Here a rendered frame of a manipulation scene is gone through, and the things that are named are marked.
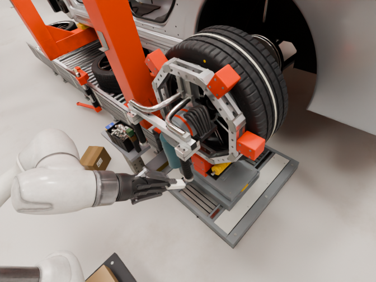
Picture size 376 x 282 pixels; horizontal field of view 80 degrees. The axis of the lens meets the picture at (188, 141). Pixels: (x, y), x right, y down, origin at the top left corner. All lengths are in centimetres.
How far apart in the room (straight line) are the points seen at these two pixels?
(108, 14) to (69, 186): 91
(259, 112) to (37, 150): 74
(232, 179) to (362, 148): 117
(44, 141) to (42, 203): 19
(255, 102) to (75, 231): 164
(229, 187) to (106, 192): 110
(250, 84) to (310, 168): 126
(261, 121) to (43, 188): 75
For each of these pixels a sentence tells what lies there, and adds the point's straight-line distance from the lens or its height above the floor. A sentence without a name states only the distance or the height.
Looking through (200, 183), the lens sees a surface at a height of 15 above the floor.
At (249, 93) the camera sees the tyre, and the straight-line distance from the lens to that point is 89.
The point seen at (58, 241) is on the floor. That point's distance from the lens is 208.
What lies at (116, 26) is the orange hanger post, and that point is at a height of 121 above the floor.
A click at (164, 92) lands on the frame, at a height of 90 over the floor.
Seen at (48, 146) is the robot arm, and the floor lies 122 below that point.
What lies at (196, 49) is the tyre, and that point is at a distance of 96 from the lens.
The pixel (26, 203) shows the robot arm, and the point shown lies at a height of 122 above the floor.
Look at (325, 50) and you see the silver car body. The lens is 115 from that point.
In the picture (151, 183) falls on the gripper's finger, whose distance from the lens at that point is 66.
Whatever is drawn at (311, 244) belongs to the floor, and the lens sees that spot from 174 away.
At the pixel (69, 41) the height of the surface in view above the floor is 64.
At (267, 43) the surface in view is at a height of 99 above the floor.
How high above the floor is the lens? 158
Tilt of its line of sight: 47 degrees down
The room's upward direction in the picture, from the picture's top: 12 degrees counter-clockwise
